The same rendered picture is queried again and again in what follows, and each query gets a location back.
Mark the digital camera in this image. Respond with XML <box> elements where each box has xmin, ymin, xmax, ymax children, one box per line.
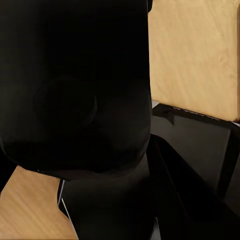
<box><xmin>0</xmin><ymin>0</ymin><xmax>153</xmax><ymax>181</ymax></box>

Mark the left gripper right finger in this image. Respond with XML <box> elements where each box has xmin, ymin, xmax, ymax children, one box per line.
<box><xmin>146</xmin><ymin>133</ymin><xmax>240</xmax><ymax>240</ymax></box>

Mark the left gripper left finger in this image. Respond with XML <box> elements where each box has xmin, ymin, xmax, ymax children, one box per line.
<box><xmin>0</xmin><ymin>147</ymin><xmax>17</xmax><ymax>193</ymax></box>

